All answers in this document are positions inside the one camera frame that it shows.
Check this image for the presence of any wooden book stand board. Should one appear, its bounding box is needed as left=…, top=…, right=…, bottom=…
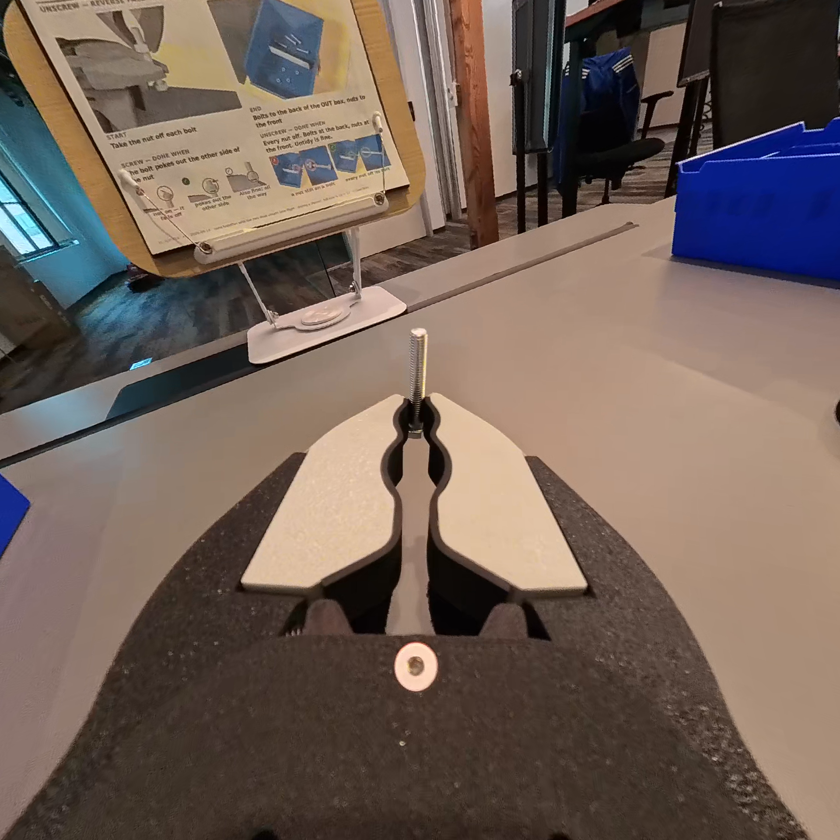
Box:
left=3, top=0, right=424, bottom=277

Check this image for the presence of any blue jacket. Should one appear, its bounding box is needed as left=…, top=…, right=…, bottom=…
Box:
left=553, top=49, right=641, bottom=194

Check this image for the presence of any glass window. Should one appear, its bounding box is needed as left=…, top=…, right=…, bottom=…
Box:
left=0, top=171, right=80, bottom=263

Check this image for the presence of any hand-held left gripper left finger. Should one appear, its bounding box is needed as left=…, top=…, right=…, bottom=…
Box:
left=241, top=394, right=404, bottom=598

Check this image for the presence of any black office chair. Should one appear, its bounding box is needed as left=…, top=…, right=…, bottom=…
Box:
left=577, top=91, right=677, bottom=206

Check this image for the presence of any printed instruction sheet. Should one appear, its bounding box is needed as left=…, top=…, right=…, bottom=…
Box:
left=20, top=0, right=411, bottom=257

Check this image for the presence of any black metal desk frame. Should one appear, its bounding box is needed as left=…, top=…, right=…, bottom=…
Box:
left=564, top=0, right=713, bottom=217

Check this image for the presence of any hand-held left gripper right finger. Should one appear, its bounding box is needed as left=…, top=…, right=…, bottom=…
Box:
left=427, top=392, right=589, bottom=603

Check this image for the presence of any white-tipped wire page clip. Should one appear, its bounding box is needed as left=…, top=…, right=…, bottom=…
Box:
left=371, top=112, right=389, bottom=207
left=118, top=169, right=214, bottom=253

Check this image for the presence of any wooden post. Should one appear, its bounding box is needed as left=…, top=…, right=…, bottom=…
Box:
left=449, top=0, right=501, bottom=252

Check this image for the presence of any blue plastic bin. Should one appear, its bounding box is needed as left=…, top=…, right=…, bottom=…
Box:
left=0, top=472, right=32, bottom=560
left=671, top=117, right=840, bottom=290

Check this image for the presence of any silver bolt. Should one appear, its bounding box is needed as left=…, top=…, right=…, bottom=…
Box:
left=407, top=328, right=429, bottom=441

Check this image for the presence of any black monitor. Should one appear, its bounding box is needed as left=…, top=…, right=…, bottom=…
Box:
left=511, top=0, right=567, bottom=157
left=676, top=0, right=719, bottom=88

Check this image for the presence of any brown cardboard box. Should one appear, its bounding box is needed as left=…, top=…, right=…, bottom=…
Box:
left=0, top=246, right=76, bottom=352

